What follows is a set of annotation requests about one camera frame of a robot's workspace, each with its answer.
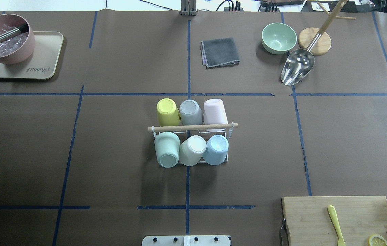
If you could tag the green cup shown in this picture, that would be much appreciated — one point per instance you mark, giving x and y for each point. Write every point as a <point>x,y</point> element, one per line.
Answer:
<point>167,149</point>

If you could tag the pink cup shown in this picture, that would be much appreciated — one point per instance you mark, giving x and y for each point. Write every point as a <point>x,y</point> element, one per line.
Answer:
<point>214,112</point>

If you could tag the yellow plastic knife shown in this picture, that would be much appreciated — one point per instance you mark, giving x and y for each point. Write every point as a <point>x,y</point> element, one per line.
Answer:
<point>336,224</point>

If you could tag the wooden cutting board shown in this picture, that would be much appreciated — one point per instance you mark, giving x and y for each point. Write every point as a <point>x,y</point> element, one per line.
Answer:
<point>319,220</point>

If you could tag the white wire cup holder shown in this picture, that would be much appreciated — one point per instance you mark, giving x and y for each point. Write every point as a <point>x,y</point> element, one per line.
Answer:
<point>205,131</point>

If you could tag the beige serving tray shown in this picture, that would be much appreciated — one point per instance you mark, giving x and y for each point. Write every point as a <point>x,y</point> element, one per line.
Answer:
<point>42,63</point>

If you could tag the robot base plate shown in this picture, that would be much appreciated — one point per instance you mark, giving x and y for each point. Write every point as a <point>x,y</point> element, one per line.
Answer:
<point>187,240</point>

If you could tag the metal ice scoop handle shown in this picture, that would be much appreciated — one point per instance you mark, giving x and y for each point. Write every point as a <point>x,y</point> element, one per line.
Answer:
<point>14,32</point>

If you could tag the pink bowl with ice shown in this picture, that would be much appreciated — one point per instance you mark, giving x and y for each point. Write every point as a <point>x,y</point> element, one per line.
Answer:
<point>17,39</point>

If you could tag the metal scoop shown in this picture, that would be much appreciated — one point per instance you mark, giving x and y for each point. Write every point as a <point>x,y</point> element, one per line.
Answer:
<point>299,63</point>

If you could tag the lemon slice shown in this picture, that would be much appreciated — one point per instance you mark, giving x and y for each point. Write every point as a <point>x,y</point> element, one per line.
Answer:
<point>376,240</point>

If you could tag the green bowl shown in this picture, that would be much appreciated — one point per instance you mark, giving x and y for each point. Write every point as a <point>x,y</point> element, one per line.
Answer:
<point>278,38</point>

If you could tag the wooden mug tree stand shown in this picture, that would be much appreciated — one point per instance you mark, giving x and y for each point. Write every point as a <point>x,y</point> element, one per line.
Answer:
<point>324,43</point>

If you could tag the white cup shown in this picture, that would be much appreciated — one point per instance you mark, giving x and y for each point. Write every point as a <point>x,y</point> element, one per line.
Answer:
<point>191,150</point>

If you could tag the aluminium frame post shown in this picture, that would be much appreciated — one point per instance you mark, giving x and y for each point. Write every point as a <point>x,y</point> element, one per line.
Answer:
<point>188,8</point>

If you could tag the light blue cup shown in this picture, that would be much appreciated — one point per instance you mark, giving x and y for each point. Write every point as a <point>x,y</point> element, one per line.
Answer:
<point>216,150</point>

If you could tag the grey folded cloth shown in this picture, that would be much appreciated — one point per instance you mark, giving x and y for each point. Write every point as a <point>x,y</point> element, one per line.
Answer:
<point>219,52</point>

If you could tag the yellow cup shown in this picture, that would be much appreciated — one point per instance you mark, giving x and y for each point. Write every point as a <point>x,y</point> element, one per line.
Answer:
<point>167,113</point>

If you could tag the grey cup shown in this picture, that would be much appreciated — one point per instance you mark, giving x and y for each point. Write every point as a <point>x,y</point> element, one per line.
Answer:
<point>191,113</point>

